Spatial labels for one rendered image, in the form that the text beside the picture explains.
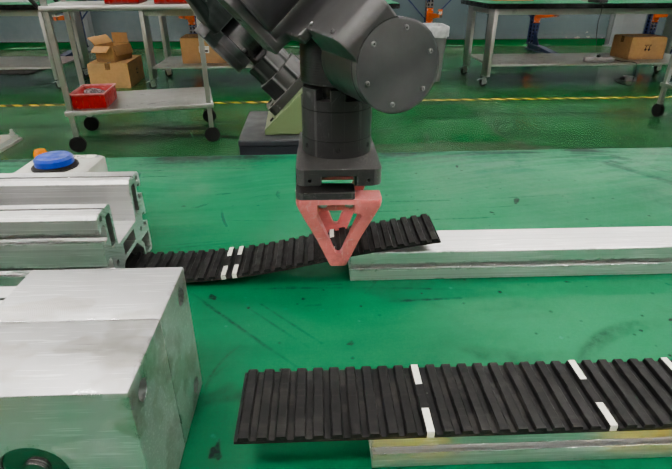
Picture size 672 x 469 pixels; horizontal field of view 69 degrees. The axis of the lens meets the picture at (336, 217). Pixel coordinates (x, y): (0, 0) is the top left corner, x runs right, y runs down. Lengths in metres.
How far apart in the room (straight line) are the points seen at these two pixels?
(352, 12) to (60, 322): 0.23
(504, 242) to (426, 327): 0.12
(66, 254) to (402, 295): 0.28
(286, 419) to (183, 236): 0.31
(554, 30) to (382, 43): 8.55
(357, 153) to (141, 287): 0.19
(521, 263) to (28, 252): 0.42
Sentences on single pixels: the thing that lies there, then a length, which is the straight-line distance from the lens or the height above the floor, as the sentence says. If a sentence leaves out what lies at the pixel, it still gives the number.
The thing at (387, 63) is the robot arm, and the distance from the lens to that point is 0.31.
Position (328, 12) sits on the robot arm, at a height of 1.01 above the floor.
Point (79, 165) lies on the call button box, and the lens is 0.62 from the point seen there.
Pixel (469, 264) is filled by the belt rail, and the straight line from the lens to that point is 0.47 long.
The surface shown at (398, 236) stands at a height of 0.82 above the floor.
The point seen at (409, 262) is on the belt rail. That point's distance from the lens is 0.45.
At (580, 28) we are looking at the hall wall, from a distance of 9.03.
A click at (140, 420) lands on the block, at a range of 0.25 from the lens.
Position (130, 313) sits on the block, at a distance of 0.28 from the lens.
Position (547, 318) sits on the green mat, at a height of 0.78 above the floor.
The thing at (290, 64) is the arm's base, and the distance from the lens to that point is 0.89.
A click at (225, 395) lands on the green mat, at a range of 0.36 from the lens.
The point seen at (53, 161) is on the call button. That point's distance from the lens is 0.61.
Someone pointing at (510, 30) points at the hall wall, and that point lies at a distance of 8.56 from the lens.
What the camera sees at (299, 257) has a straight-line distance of 0.44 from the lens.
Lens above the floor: 1.03
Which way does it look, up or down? 27 degrees down
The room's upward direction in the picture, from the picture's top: straight up
